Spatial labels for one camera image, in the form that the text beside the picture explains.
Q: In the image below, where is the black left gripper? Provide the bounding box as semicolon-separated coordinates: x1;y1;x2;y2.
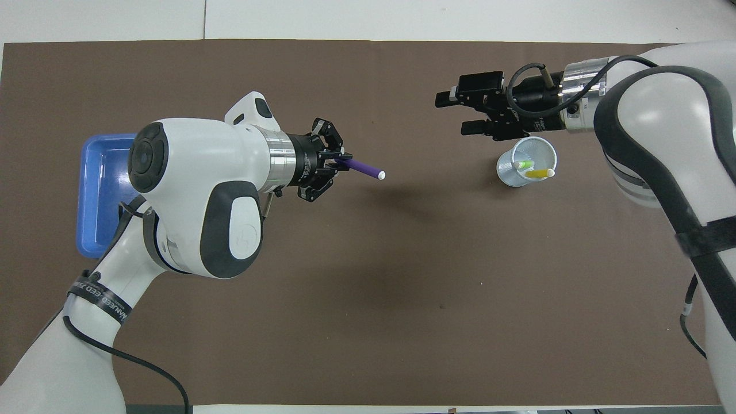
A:
289;118;353;204

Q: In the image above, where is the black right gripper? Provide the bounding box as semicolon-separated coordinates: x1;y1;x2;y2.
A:
435;70;568;142

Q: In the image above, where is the purple pen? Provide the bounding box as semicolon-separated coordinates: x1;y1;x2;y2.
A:
333;158;386;181

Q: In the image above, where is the clear plastic cup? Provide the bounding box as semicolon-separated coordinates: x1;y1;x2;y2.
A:
496;136;558;188

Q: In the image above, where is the brown table mat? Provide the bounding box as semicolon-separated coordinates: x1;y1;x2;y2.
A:
0;39;725;406

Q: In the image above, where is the blue plastic tray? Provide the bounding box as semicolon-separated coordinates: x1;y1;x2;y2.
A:
76;133;139;259

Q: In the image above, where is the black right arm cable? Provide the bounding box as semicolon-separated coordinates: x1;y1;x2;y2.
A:
506;55;708;358

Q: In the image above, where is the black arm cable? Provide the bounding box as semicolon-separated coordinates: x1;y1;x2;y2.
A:
506;55;708;358
62;190;274;414

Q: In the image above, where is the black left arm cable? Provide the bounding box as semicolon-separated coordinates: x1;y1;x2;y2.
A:
62;190;274;414

